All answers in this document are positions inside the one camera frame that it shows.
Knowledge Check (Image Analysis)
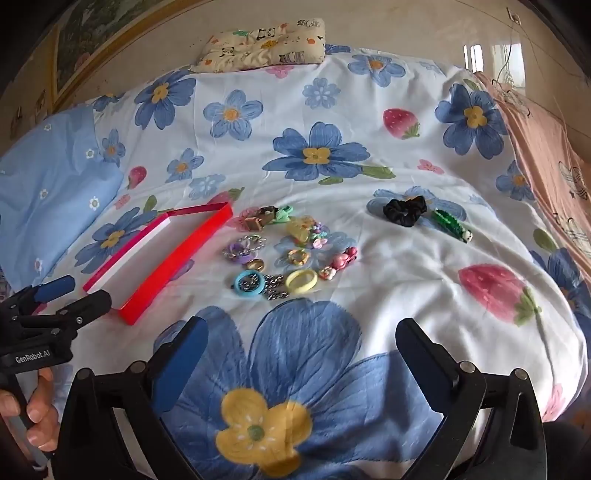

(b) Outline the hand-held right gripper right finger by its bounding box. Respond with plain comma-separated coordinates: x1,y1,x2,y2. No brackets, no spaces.
396,318,550,480

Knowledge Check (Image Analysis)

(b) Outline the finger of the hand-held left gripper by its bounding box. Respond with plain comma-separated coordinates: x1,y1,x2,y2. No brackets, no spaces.
14,275,76,315
28,291,113,335

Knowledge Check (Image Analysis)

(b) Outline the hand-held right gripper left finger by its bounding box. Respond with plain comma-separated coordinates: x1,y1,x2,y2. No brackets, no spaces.
51,316,211,480

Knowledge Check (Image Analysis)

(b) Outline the red jewelry box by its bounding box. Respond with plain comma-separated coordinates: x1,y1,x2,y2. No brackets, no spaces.
82,202,234,326

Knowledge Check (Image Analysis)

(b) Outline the gold square bracelet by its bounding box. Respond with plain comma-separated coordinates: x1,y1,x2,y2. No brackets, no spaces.
241,208,278,234

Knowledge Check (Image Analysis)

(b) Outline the person's left hand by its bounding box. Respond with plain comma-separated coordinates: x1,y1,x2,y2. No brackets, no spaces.
0,367,61,457

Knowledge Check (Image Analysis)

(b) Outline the blue flowered pillow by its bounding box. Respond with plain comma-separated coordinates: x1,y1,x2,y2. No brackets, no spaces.
0,108,125,282

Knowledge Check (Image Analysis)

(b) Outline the pink flower hair clip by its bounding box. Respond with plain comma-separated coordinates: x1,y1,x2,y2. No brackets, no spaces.
318,247,358,282

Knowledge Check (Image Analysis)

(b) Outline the green hair clip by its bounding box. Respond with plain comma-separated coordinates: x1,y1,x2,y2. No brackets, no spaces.
431,209,474,244

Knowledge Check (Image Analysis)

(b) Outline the black scrunchie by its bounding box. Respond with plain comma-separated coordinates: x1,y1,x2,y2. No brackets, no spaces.
382,195,428,228

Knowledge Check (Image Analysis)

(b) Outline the floral bed sheet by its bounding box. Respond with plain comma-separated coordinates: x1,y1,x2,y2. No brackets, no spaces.
60,44,583,480

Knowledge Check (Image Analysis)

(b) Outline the pink printed cloth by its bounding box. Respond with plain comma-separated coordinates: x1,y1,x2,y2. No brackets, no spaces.
473,69,591,273

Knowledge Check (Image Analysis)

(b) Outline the gold framed picture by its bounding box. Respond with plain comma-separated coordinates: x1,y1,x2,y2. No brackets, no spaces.
53,0,222,100

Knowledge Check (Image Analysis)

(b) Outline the panda print pillow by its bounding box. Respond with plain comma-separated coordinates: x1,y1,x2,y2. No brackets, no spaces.
190,17,326,75

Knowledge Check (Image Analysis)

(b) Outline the blue ring bangle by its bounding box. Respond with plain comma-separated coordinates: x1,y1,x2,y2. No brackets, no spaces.
233,271,265,296

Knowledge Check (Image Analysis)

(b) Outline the silver chain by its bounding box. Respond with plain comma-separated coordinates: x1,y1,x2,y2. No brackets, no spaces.
249,273,291,302

